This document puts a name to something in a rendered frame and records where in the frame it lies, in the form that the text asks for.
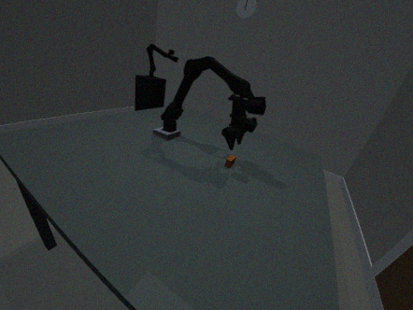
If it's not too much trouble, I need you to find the orange block with dark square face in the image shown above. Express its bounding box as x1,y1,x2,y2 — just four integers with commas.
224,155,236,168

